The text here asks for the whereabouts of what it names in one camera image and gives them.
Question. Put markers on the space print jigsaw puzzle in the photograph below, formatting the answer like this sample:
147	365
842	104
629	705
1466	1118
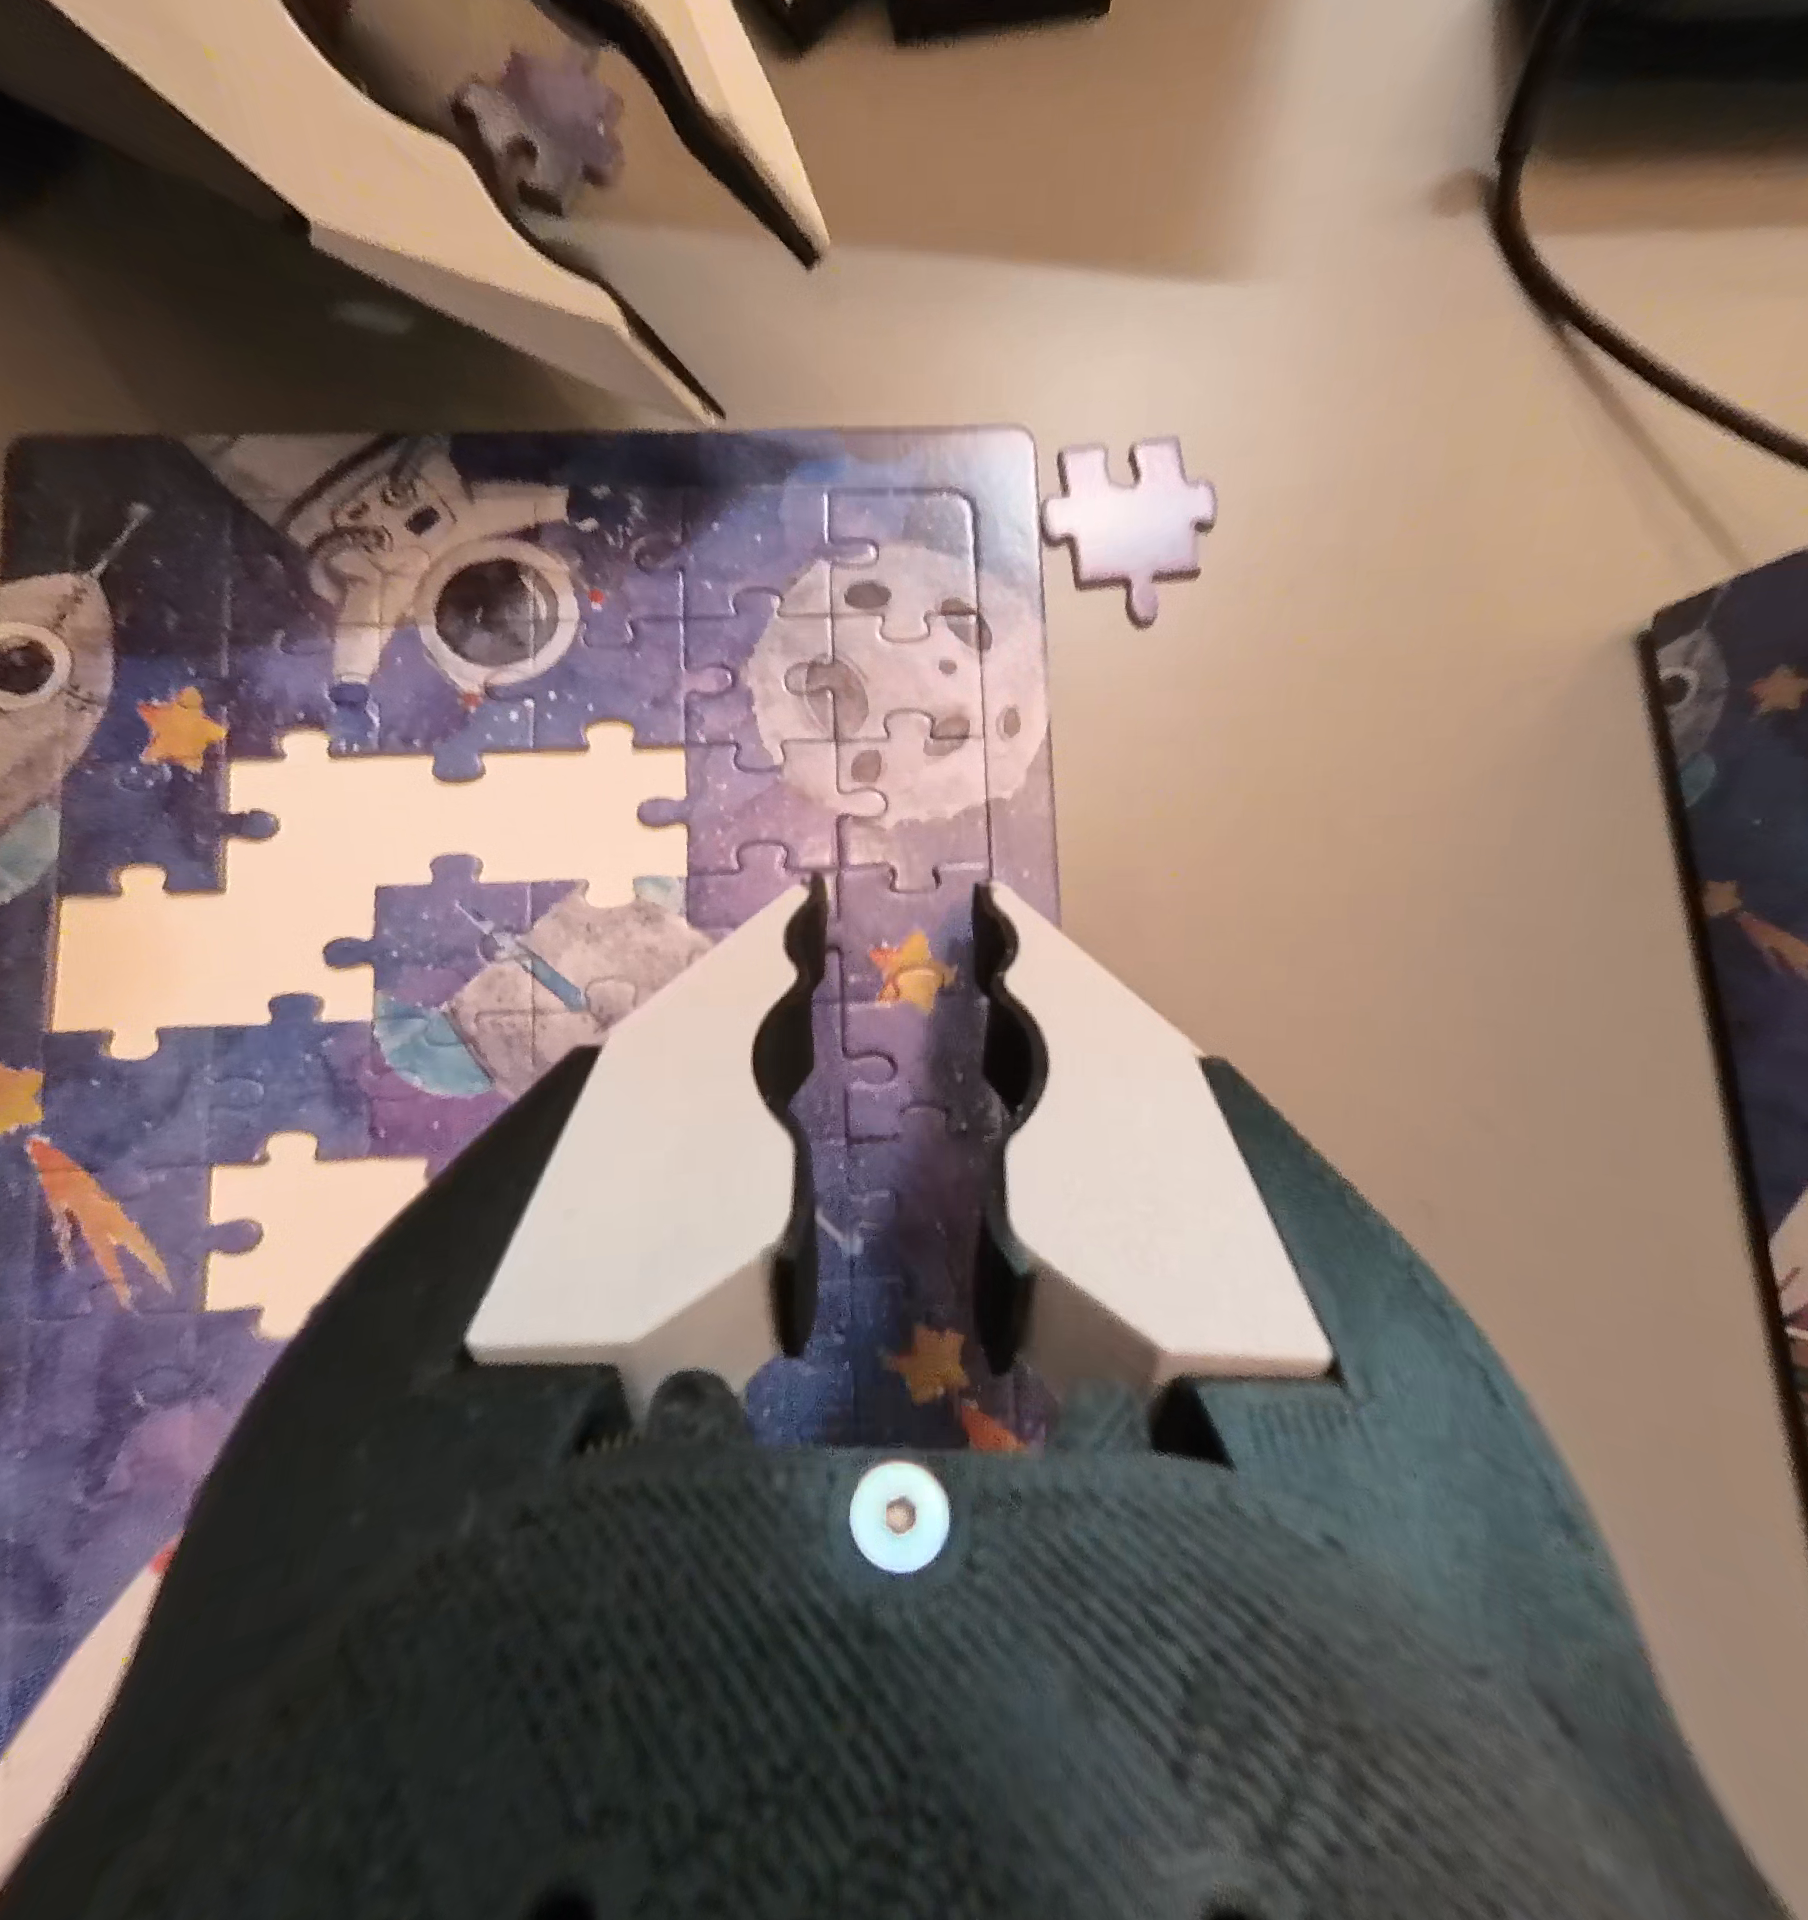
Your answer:
123	1350

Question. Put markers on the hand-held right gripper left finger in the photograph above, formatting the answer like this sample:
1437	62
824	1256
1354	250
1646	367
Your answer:
634	1200

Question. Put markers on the space print puzzle box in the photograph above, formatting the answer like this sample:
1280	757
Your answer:
1775	975

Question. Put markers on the purple jigsaw puzzle piece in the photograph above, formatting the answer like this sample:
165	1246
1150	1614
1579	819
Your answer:
1130	511
545	119

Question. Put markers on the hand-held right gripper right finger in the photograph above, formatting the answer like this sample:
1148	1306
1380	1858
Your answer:
1159	1200

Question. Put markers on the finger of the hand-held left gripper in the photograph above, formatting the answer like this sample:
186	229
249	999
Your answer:
724	106
319	137

